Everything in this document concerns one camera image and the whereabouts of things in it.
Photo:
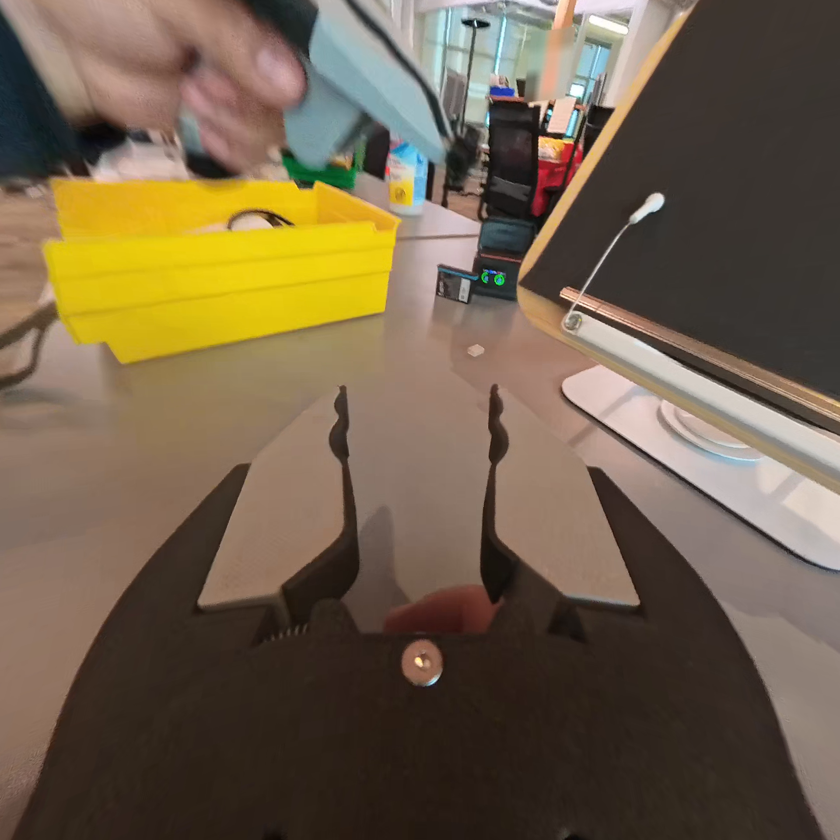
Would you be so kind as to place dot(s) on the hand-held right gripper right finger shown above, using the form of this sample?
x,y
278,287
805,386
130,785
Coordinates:
x,y
558,525

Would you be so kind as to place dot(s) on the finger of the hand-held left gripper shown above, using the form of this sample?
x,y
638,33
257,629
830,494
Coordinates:
x,y
367,79
401,49

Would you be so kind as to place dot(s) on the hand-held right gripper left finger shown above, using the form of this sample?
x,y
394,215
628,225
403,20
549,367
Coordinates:
x,y
282,525

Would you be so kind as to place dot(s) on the yellow plastic bin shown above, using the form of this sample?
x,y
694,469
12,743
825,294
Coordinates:
x,y
229,295

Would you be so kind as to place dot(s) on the white rounded object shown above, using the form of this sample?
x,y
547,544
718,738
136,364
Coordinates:
x,y
253,223

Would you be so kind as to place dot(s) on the black floor lamp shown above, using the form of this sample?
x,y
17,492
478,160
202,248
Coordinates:
x,y
476,23

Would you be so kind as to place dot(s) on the green plastic bin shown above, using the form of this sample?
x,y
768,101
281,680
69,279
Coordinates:
x,y
328,176

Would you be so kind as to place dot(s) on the disinfectant wipes canister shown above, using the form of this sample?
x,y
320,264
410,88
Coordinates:
x,y
407,177

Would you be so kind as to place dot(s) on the white stand base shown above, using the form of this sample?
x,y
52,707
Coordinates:
x,y
610,400

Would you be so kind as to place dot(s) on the black office chair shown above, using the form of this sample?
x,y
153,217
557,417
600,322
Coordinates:
x,y
594,131
512,144

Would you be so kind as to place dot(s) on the red cloth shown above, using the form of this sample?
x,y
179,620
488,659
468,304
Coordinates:
x,y
554,177

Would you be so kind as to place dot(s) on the black battery charger case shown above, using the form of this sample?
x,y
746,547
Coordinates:
x,y
502,236

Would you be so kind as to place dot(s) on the black battery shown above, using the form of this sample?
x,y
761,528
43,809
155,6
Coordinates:
x,y
456,287

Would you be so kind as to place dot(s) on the black board book stand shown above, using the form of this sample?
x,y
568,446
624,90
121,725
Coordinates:
x,y
722,197

